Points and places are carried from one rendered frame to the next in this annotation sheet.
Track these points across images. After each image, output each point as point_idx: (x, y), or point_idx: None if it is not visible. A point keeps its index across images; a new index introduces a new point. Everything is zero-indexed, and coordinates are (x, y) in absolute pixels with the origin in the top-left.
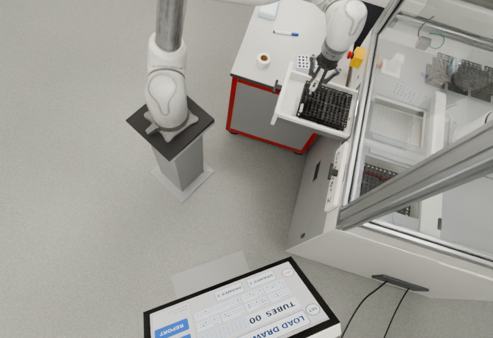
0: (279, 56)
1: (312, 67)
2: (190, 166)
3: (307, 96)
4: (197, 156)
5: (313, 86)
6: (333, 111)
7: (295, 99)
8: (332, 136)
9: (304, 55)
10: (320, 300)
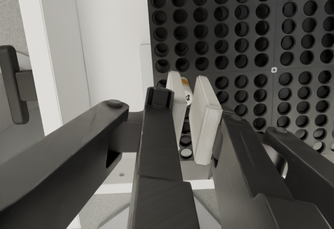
0: None
1: (65, 219)
2: (24, 140)
3: (175, 70)
4: (22, 128)
5: (187, 90)
6: (316, 100)
7: (137, 53)
8: None
9: None
10: None
